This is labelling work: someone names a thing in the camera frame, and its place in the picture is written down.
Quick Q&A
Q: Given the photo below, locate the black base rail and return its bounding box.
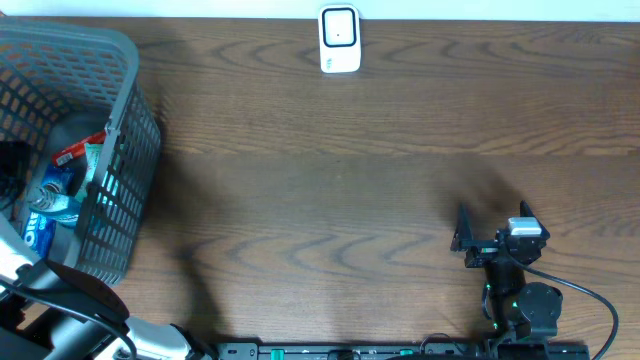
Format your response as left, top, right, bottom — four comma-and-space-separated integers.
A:
212, 333, 590, 360

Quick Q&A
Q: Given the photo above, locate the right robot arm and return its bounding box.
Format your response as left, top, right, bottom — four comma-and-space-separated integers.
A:
451, 201, 563, 340

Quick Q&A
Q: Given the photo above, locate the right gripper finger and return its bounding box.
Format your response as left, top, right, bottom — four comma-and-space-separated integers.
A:
519, 200, 535, 218
450, 205, 474, 252

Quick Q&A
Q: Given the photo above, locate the white wipes packet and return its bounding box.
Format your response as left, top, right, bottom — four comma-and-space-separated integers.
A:
75, 143, 103, 202

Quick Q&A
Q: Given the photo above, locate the red coffee stick sachet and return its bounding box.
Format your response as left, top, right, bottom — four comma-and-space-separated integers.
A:
51, 130, 106, 167

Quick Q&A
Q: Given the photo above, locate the grey plastic basket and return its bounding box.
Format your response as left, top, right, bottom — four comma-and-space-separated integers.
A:
1, 17, 161, 286

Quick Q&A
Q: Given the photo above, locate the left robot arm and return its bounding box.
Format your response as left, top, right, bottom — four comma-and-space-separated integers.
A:
1, 220, 218, 359

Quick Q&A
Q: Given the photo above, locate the blue mouthwash bottle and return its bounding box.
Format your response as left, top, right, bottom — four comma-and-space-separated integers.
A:
26, 187, 81, 228

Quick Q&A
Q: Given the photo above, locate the blue Oreo pack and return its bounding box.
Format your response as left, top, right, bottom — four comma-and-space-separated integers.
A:
22, 164, 75, 258

